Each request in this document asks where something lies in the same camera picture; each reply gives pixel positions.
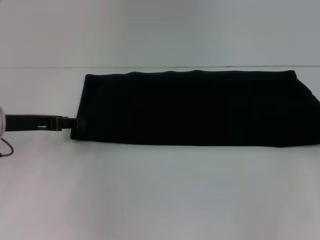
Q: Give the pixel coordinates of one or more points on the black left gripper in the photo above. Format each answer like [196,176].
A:
[25,122]

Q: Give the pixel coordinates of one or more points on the black t-shirt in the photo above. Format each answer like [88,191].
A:
[200,110]

